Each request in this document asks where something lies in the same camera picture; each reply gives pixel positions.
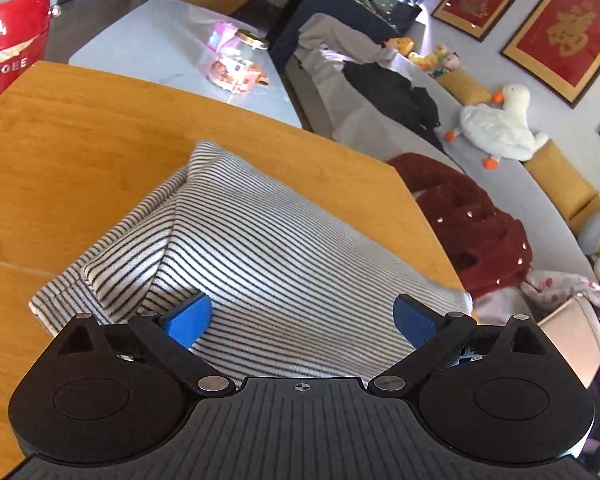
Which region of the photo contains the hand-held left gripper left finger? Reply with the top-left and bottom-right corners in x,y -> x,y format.
44,294 -> 235,398

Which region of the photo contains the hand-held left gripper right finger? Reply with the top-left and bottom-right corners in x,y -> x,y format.
369,294 -> 557,398

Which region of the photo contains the black white striped garment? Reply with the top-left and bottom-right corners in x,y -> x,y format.
29,140 -> 473,378

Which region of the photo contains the red fleece garment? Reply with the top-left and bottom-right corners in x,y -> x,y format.
386,152 -> 535,298

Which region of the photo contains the pink dotted cloth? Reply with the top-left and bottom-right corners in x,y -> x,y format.
519,269 -> 600,331

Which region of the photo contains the grey sofa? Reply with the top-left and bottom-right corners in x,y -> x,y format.
285,10 -> 600,361

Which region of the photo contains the beige cushion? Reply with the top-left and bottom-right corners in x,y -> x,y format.
537,295 -> 600,391

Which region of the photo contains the yellow cushion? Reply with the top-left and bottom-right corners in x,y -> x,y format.
524,140 -> 600,233
436,67 -> 493,106

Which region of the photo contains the white goose plush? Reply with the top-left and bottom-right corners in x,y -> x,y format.
444,83 -> 550,170

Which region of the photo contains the glass snack jar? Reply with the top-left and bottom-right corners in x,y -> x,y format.
207,27 -> 271,95

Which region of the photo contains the yellow duck plush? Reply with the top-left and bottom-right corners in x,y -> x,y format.
410,51 -> 437,73

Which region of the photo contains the colourful small plush toy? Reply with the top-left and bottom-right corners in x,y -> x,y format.
434,44 -> 462,78

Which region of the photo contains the white coffee table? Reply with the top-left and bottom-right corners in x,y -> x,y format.
69,0 -> 303,128

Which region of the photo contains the yellow plush toy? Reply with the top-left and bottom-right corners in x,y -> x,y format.
386,36 -> 415,57

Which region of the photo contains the pink packet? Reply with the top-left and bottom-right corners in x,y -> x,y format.
209,21 -> 241,53

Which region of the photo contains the beige garment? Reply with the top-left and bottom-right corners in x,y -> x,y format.
297,12 -> 398,68

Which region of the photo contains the black aquarium cabinet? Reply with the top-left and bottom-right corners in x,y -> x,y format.
270,0 -> 423,68

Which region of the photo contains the red glossy case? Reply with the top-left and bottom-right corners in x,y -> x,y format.
0,0 -> 62,116

